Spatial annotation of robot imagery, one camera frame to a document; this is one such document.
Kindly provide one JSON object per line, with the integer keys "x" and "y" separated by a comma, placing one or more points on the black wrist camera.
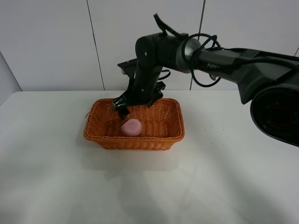
{"x": 128, "y": 67}

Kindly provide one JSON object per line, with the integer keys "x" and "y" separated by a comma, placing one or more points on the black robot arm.
{"x": 268, "y": 81}

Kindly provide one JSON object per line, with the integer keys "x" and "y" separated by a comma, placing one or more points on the orange woven wicker basket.
{"x": 162, "y": 125}

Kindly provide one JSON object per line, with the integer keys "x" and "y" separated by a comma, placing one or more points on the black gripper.
{"x": 145, "y": 90}

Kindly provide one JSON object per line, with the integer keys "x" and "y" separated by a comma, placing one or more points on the pink peach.
{"x": 131, "y": 128}

